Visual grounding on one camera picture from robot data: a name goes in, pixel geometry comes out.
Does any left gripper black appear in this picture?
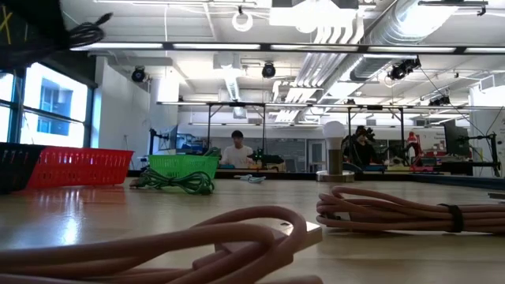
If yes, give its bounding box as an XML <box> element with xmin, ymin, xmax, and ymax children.
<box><xmin>0</xmin><ymin>0</ymin><xmax>70</xmax><ymax>71</ymax></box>

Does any black USB cable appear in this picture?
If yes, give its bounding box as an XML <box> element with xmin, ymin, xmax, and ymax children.
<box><xmin>65</xmin><ymin>11</ymin><xmax>114</xmax><ymax>49</ymax></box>

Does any green USB cable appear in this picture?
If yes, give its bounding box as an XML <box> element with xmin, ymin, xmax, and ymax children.
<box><xmin>129</xmin><ymin>167</ymin><xmax>216</xmax><ymax>196</ymax></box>

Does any light blue USB cable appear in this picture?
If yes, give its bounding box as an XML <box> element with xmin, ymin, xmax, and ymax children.
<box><xmin>234</xmin><ymin>173</ymin><xmax>267</xmax><ymax>185</ymax></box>

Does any black slotted plastic basket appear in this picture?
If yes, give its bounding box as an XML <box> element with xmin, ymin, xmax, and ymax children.
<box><xmin>0</xmin><ymin>142</ymin><xmax>47</xmax><ymax>194</ymax></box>

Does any red slotted plastic basket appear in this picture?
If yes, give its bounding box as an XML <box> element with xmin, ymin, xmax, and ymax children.
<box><xmin>26</xmin><ymin>145</ymin><xmax>135</xmax><ymax>189</ymax></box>

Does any green slotted plastic basket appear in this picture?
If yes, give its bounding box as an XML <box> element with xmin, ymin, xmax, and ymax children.
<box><xmin>148</xmin><ymin>153</ymin><xmax>220</xmax><ymax>181</ymax></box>

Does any white bulb table lamp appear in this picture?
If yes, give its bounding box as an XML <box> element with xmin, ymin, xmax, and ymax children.
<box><xmin>315</xmin><ymin>120</ymin><xmax>356</xmax><ymax>184</ymax></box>

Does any red robot figure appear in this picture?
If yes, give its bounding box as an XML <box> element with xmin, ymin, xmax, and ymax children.
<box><xmin>405</xmin><ymin>131</ymin><xmax>424</xmax><ymax>167</ymax></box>

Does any black computer monitor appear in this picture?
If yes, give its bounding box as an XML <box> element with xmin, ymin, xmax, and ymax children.
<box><xmin>443</xmin><ymin>118</ymin><xmax>471</xmax><ymax>157</ymax></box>

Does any window with dark frame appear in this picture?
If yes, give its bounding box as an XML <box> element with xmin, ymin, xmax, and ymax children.
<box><xmin>0</xmin><ymin>61</ymin><xmax>98</xmax><ymax>149</ymax></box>

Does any black hanging camera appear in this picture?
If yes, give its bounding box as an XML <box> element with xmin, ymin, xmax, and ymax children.
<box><xmin>130</xmin><ymin>65</ymin><xmax>148</xmax><ymax>84</ymax></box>
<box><xmin>260</xmin><ymin>62</ymin><xmax>277</xmax><ymax>80</ymax></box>
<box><xmin>387</xmin><ymin>57</ymin><xmax>422</xmax><ymax>81</ymax></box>

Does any white hanging ring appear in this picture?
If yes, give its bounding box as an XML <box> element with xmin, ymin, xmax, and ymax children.
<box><xmin>231</xmin><ymin>10</ymin><xmax>254</xmax><ymax>33</ymax></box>

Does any black background rig frame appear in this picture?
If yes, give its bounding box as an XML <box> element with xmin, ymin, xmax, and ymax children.
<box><xmin>204</xmin><ymin>101</ymin><xmax>407</xmax><ymax>169</ymax></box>

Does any pink coiled cable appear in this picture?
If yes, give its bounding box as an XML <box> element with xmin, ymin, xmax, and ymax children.
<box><xmin>315</xmin><ymin>185</ymin><xmax>505</xmax><ymax>234</ymax></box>
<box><xmin>0</xmin><ymin>204</ymin><xmax>324</xmax><ymax>284</ymax></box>

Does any black metal rig frame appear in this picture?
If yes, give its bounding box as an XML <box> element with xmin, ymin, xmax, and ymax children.
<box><xmin>69</xmin><ymin>41</ymin><xmax>505</xmax><ymax>55</ymax></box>

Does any silver ventilation duct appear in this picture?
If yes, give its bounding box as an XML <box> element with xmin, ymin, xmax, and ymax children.
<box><xmin>349</xmin><ymin>0</ymin><xmax>470</xmax><ymax>82</ymax></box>

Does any black cable tie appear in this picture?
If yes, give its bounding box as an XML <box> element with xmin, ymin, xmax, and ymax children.
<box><xmin>438</xmin><ymin>203</ymin><xmax>466</xmax><ymax>234</ymax></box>

